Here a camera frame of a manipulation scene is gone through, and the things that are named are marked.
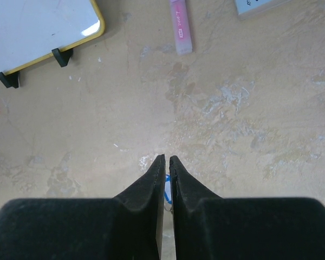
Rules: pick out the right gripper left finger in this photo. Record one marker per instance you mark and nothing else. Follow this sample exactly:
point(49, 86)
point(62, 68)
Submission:
point(127, 226)

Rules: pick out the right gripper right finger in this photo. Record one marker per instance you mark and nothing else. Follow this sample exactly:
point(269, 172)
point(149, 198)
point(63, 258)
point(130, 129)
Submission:
point(207, 226)

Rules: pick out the blue key tag with key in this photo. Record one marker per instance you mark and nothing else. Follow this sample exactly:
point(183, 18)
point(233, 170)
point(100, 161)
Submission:
point(168, 194)

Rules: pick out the black right whiteboard stand foot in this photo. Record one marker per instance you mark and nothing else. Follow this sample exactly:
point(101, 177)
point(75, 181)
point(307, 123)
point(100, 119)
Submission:
point(62, 57)

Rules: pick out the black whiteboard stand foot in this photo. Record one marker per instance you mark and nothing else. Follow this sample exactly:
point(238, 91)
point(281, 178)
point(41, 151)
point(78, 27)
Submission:
point(11, 80)
point(62, 57)

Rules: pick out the black left whiteboard stand foot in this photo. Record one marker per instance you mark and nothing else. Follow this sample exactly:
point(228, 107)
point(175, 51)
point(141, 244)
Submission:
point(11, 80)

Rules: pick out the blue treehouse book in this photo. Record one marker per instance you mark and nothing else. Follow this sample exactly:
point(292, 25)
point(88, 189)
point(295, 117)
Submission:
point(249, 8)

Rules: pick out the yellow framed whiteboard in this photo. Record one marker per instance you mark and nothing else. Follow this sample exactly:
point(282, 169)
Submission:
point(30, 30)

